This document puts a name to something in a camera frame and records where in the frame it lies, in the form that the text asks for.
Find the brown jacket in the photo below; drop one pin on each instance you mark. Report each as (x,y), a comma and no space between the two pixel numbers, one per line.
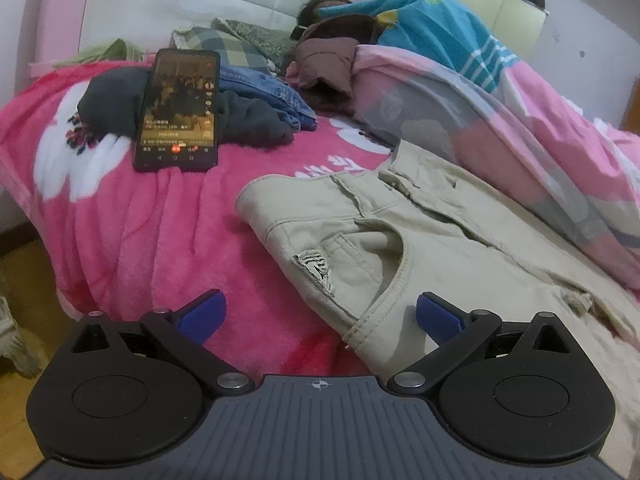
(330,55)

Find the green cloth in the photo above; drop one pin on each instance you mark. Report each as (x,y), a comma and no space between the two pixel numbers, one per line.
(100,52)

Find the plaid pillow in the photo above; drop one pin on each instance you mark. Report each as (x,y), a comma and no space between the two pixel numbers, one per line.
(220,42)

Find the black smartphone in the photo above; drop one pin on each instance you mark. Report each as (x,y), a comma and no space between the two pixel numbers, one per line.
(177,110)

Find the pink floral quilt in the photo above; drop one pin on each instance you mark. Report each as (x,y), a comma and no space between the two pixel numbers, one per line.
(525,110)

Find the blue jeans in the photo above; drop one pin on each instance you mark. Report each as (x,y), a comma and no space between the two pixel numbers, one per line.
(265,90)

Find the beige pants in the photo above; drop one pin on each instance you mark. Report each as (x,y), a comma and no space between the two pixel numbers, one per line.
(425,220)

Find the beige fuzzy cloth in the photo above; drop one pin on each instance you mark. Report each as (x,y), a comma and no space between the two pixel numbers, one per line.
(17,345)

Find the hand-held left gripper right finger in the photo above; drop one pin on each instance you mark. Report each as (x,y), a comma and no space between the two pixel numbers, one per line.
(435,317)

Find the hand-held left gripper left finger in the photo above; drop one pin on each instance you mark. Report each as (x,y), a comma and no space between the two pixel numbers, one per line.
(205,315)

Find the dark grey cloth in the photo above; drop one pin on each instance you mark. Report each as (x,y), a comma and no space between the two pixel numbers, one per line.
(250,120)

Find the green leaf-print pillow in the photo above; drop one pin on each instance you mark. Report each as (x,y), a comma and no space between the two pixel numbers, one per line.
(260,37)

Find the pink floral fleece blanket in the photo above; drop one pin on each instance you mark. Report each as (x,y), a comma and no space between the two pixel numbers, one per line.
(150,235)

